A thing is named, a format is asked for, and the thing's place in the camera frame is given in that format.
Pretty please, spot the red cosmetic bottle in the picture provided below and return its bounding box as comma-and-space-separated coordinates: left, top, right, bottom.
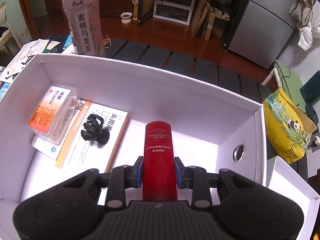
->
142, 121, 177, 202

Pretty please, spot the white box lid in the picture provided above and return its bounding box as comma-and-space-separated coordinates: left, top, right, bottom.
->
266, 156, 319, 240

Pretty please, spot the white yellow medicine box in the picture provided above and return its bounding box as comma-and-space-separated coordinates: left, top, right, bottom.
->
31, 101, 129, 173

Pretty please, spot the black hair claw clip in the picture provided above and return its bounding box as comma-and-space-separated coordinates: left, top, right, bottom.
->
81, 114, 110, 146

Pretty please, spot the white storage box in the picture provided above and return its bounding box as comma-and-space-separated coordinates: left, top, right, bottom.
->
1, 54, 266, 239

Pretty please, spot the orange white medicine box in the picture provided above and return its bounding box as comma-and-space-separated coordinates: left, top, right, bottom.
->
28, 85, 78, 144

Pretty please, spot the yellow panda tissue pack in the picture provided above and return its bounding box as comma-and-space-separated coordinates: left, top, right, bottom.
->
263, 88, 317, 164

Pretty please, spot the green small stool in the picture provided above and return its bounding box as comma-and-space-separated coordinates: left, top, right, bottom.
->
261, 60, 306, 112

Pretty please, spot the stack of papers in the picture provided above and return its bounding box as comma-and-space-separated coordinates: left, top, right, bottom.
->
1, 39, 60, 98

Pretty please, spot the small ceramic pot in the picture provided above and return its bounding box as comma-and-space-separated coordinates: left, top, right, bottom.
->
120, 12, 132, 24

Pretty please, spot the silver refrigerator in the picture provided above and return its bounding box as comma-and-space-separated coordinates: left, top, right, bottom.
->
228, 0, 297, 69

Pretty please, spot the pink tea bottle vase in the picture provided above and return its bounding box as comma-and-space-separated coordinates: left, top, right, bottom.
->
62, 0, 105, 57

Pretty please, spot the beige chair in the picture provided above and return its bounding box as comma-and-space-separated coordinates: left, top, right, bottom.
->
0, 2, 22, 55

